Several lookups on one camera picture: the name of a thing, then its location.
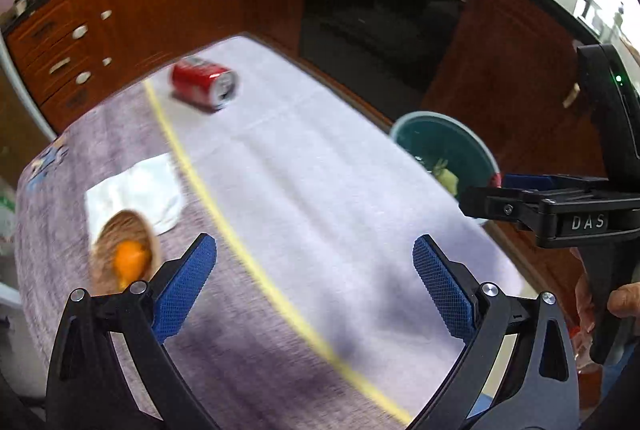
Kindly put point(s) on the person's right hand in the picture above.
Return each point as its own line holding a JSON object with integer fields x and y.
{"x": 625, "y": 301}

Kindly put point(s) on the brown wicker bowl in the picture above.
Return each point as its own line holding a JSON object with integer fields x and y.
{"x": 112, "y": 235}

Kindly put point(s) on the green plush toy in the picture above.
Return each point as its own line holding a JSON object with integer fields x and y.
{"x": 446, "y": 180}

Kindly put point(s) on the teal bin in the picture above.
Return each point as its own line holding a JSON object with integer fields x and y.
{"x": 450, "y": 137}

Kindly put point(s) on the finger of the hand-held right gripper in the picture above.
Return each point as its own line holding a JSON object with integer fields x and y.
{"x": 500, "y": 206}
{"x": 530, "y": 181}

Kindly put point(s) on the grey tablecloth with yellow stripe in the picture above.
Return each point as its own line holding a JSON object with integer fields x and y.
{"x": 325, "y": 190}

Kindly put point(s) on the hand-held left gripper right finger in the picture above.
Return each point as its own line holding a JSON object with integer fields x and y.
{"x": 445, "y": 290}

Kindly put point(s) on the wooden drawer cabinet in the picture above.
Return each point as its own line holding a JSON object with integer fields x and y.
{"x": 150, "y": 9}

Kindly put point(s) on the orange fruit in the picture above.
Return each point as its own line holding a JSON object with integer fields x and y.
{"x": 131, "y": 262}

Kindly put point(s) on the wooden cabinet door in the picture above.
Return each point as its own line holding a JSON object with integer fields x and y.
{"x": 515, "y": 74}

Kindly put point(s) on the white napkin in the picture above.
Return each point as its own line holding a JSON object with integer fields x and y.
{"x": 135, "y": 185}

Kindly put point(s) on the black built-in oven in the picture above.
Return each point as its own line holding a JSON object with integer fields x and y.
{"x": 380, "y": 24}

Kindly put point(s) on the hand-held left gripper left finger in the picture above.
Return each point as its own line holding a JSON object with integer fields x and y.
{"x": 185, "y": 290}

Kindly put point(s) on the red soda can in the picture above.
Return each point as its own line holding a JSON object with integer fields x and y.
{"x": 200, "y": 79}

